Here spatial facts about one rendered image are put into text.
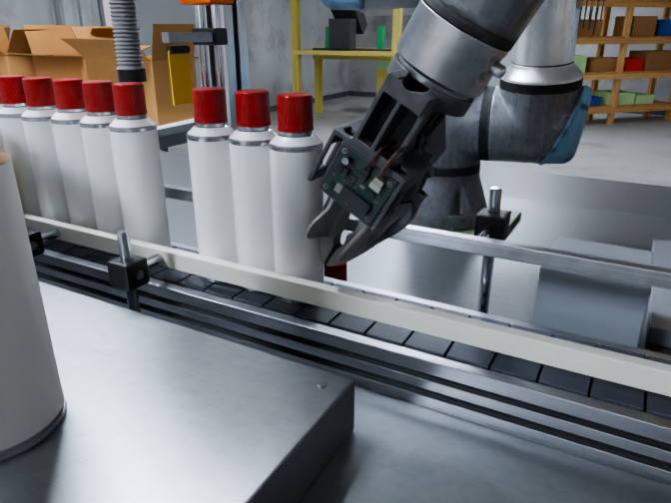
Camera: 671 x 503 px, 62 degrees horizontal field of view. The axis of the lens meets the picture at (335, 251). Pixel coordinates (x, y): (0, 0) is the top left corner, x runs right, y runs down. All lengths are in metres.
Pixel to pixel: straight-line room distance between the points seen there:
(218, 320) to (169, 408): 0.18
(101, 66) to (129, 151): 1.85
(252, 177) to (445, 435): 0.30
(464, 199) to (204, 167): 0.47
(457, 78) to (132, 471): 0.34
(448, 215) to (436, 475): 0.53
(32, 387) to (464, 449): 0.32
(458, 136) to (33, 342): 0.66
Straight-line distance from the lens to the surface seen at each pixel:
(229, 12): 0.74
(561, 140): 0.88
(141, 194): 0.67
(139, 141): 0.66
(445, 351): 0.50
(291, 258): 0.55
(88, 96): 0.71
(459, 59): 0.42
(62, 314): 0.61
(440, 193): 0.91
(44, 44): 3.01
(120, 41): 0.80
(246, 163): 0.55
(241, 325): 0.58
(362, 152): 0.43
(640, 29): 8.13
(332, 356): 0.53
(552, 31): 0.86
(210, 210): 0.60
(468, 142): 0.89
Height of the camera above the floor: 1.14
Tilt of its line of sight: 22 degrees down
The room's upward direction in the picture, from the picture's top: straight up
